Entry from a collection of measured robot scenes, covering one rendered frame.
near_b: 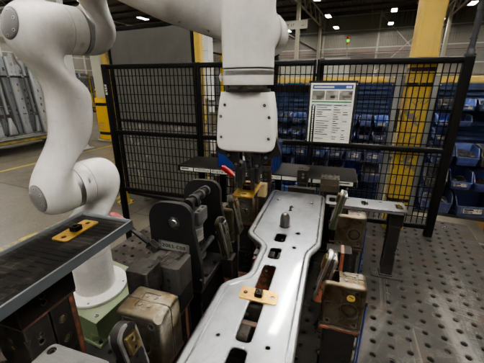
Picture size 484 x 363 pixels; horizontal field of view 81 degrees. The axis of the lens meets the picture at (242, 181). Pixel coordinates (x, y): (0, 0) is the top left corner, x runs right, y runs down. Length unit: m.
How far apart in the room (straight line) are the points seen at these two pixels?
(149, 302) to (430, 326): 0.91
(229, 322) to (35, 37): 0.66
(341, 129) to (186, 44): 1.87
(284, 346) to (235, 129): 0.39
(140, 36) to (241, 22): 2.87
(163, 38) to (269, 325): 2.83
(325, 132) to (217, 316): 1.12
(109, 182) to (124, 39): 2.66
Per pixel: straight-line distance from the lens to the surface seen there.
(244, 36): 0.46
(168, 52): 3.08
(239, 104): 0.48
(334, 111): 1.51
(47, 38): 0.73
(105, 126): 8.38
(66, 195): 0.84
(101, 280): 1.03
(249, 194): 0.50
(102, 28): 0.79
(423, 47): 1.58
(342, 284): 0.66
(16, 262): 0.61
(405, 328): 1.16
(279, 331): 0.60
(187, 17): 0.58
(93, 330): 1.03
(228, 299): 0.66
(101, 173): 0.90
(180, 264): 0.64
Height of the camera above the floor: 1.44
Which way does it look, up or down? 19 degrees down
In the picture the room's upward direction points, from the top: straight up
